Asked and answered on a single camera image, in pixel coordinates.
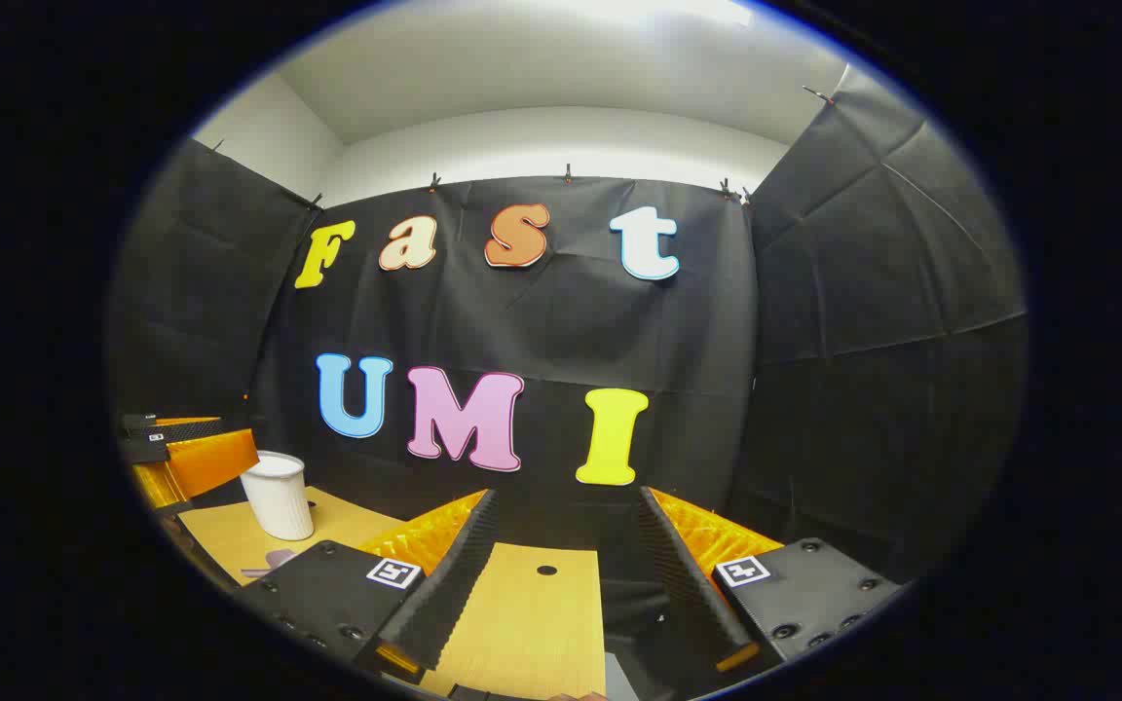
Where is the white ribbed garbage bin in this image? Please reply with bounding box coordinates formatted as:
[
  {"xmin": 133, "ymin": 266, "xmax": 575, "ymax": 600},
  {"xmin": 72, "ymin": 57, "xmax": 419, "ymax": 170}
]
[{"xmin": 240, "ymin": 451, "xmax": 315, "ymax": 541}]

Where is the lilac plastic dustpan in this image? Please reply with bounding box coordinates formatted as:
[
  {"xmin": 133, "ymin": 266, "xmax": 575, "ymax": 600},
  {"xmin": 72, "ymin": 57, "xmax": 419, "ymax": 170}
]
[{"xmin": 242, "ymin": 549, "xmax": 298, "ymax": 581}]

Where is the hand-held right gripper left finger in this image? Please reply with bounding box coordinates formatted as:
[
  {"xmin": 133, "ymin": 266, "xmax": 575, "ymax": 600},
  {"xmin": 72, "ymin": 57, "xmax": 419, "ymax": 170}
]
[{"xmin": 233, "ymin": 489, "xmax": 501, "ymax": 683}]

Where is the row of small cloth clips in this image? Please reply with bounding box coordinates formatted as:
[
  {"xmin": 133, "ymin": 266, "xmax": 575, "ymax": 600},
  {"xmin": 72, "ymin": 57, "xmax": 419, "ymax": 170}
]
[{"xmin": 210, "ymin": 86, "xmax": 835, "ymax": 210}]

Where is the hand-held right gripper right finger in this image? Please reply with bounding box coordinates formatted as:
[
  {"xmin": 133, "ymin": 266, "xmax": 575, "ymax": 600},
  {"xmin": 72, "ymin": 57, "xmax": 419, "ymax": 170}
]
[{"xmin": 635, "ymin": 485, "xmax": 905, "ymax": 678}]

